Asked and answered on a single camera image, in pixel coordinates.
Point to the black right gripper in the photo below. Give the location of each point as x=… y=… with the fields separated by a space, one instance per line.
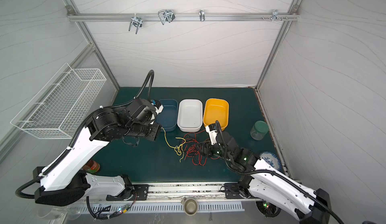
x=209 y=147

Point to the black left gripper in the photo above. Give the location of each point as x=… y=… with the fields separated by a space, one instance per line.
x=156 y=129

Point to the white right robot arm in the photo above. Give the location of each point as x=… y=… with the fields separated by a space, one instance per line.
x=276 y=192

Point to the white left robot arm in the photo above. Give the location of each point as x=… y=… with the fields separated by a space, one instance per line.
x=64 y=181

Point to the blue plastic bin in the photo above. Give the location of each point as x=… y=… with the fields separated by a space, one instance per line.
x=169 y=116

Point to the green table mat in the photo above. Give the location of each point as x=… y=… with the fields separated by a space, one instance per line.
x=158 y=162

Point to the white plastic bin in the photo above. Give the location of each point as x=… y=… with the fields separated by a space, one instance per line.
x=190 y=115

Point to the yellow plastic bin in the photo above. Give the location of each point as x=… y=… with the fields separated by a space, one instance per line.
x=216 y=110

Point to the green lid glass jar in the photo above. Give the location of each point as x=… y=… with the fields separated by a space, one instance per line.
x=259 y=130

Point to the grey round cup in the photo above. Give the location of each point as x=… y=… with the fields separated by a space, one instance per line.
x=190 y=206

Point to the blue patterned bowl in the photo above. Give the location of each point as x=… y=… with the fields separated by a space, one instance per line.
x=272 y=160

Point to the clear plastic cup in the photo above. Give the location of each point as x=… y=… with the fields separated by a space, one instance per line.
x=54 y=212

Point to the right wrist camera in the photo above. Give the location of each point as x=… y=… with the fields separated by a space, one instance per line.
x=212 y=132

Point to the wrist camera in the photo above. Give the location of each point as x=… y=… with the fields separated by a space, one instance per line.
x=212 y=132
x=158 y=106

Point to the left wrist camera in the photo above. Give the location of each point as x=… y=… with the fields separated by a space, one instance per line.
x=158 y=106

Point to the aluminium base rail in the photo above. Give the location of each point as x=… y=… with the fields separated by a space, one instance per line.
x=181 y=191

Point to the white wire basket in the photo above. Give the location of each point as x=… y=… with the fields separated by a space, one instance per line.
x=57 y=110

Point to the aluminium top rail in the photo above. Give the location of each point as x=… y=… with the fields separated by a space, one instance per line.
x=199 y=16

